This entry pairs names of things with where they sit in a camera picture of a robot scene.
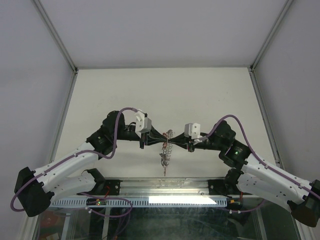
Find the aluminium frame post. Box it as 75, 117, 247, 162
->
249, 0, 295, 72
31, 0, 78, 73

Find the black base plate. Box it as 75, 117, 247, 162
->
85, 179, 121, 197
206, 178, 241, 198

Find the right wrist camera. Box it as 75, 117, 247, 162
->
184, 123, 207, 144

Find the right aluminium frame post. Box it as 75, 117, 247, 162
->
249, 0, 295, 72

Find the aluminium mounting rail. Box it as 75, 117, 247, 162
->
32, 176, 301, 200

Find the white slotted cable duct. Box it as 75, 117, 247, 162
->
50, 195, 227, 209

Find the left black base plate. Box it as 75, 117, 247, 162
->
85, 179, 121, 197

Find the left aluminium frame post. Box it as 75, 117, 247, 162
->
31, 0, 78, 73

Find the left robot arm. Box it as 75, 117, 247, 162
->
10, 107, 167, 217

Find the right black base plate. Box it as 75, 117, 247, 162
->
206, 178, 241, 198

